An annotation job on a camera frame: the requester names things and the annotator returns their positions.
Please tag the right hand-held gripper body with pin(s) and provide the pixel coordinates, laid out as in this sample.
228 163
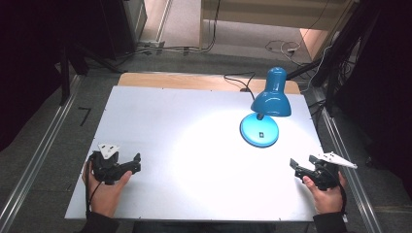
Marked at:
327 176

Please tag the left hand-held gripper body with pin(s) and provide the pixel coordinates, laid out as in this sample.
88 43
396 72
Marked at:
105 166

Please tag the person's right hand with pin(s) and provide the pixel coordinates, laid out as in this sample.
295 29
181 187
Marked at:
325 200

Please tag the person's left hand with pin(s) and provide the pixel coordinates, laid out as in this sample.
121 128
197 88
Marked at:
105 197

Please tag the black tape mark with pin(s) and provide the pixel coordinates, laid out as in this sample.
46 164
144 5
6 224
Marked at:
85 114

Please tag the blue desk lamp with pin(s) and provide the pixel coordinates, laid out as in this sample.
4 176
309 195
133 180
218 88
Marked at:
271 100

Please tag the black metal stand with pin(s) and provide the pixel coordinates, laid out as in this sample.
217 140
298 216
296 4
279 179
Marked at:
64 81

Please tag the black tripod stand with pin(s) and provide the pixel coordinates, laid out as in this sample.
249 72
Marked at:
333 64

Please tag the dark cabinet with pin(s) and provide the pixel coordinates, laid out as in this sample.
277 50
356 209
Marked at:
124 26

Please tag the metal door track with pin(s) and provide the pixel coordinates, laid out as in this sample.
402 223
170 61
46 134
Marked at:
163 22

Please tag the beige wooden furniture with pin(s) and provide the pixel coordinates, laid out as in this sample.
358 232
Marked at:
259 16

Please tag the metal floor rail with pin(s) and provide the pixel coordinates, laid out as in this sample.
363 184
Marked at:
366 207
39 153

